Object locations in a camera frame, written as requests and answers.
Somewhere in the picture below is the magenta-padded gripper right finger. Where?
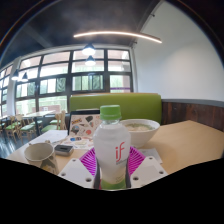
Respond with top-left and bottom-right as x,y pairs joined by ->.
126,146 -> 168,189

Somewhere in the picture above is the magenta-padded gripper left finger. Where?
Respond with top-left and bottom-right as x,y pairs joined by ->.
58,147 -> 101,190

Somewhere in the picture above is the black sticker-covered tablet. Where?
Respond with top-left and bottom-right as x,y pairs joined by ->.
68,109 -> 102,138

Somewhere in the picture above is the white ceramic bowl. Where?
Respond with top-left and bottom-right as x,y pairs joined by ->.
119,118 -> 161,149

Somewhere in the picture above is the colourful sticker sheet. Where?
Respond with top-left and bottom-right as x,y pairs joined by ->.
61,134 -> 95,150

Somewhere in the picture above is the white paper sheet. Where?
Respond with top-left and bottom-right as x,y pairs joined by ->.
29,129 -> 69,145

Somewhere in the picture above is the small dark box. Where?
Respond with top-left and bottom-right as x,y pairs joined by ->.
54,143 -> 75,157

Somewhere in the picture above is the beige swirl-patterned mug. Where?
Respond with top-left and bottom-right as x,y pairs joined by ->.
23,142 -> 60,176

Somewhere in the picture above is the clear green-capped drink bottle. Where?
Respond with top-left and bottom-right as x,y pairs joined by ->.
92,104 -> 132,191

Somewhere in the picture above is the group of green-seated wooden chairs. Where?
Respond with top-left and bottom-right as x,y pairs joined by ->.
0,109 -> 68,143

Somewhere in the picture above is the group of pendant ceiling lamps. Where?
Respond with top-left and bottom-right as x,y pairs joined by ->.
11,42 -> 98,83

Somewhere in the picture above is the wooden dining table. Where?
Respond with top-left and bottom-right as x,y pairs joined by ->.
21,109 -> 56,136

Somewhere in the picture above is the curved linear ceiling light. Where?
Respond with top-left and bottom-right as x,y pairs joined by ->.
73,30 -> 163,44

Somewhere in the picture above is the green upholstered bench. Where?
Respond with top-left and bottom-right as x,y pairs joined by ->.
69,93 -> 163,126

